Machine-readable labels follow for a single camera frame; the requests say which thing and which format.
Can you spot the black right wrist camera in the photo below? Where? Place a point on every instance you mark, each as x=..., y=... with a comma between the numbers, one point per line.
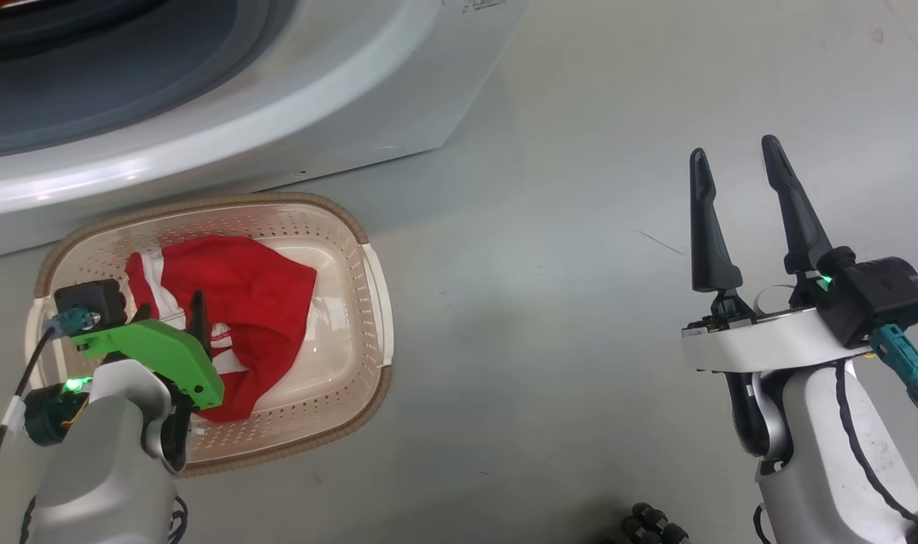
x=882, y=295

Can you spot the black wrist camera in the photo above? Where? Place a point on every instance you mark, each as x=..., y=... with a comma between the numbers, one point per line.
x=882, y=295
x=88, y=295

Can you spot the white front-load washing machine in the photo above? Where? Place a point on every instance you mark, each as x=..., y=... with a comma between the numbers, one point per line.
x=277, y=75

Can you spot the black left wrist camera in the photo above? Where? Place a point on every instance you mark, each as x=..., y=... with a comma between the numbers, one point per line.
x=88, y=295

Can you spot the cream perforated laundry basket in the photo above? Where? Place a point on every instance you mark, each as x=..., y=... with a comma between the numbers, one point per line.
x=338, y=302

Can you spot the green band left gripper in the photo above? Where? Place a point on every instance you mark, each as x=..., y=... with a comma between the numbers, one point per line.
x=164, y=347

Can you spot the red white garment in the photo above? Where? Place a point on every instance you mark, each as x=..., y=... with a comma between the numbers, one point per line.
x=254, y=295

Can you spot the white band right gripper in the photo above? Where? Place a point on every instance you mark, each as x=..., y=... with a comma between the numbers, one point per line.
x=768, y=344

